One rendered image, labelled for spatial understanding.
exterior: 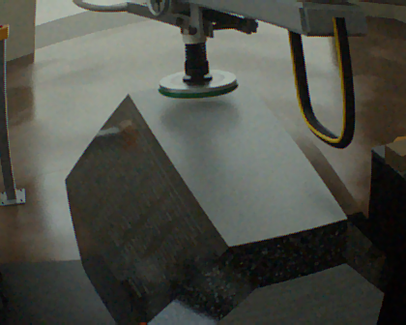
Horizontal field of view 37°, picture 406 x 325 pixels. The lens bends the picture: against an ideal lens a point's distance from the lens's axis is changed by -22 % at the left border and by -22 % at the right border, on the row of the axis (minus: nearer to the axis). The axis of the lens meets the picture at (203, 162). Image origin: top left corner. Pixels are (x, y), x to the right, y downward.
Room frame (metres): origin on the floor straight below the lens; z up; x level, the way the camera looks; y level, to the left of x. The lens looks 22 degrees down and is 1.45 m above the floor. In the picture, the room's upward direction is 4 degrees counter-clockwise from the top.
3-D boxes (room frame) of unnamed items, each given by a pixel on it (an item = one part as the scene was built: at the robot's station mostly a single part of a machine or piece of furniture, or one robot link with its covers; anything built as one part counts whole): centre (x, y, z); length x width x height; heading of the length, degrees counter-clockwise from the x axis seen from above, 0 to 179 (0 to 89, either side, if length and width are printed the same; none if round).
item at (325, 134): (1.38, -0.26, 1.09); 0.23 x 0.03 x 0.32; 24
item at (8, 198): (3.32, 1.13, 0.54); 0.20 x 0.20 x 1.09; 13
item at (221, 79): (1.99, 0.00, 0.91); 0.21 x 0.21 x 0.01
